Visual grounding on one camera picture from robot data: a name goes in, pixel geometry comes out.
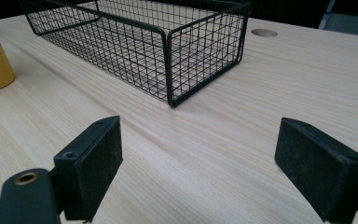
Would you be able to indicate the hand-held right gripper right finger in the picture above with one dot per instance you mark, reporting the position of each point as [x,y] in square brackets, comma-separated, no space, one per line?
[313,174]

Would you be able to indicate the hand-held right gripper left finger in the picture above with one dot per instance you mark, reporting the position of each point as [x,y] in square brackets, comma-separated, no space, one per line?
[88,169]

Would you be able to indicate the grey chair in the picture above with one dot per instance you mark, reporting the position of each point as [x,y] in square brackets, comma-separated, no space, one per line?
[349,21]

